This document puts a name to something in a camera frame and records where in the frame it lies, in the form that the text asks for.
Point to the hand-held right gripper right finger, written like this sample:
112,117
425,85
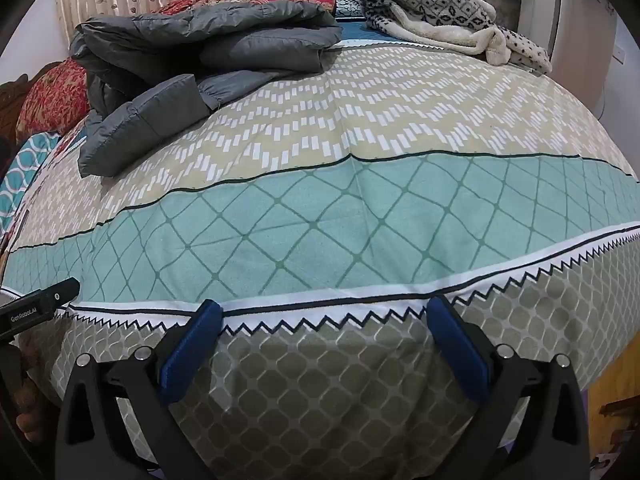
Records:
460,350

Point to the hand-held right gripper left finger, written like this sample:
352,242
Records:
192,345

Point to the grey puffer jacket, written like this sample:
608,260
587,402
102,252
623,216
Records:
165,45

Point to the person's left hand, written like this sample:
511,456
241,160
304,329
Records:
32,420

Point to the teal circle pattern pillow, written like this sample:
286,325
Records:
25,165

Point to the patterned teal beige bed sheet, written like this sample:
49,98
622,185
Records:
350,210

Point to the carved wooden headboard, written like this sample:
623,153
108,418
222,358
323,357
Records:
10,105

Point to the red floral patchwork quilt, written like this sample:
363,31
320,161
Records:
50,90

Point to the blue textured mat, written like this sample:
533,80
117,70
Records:
360,32

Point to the black white patterned fleece blanket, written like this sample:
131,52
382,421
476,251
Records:
440,5

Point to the white appliance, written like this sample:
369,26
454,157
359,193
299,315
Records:
575,20

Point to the carved wooden bed frame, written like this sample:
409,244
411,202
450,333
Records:
615,410

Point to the white wall socket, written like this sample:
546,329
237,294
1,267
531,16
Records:
620,53

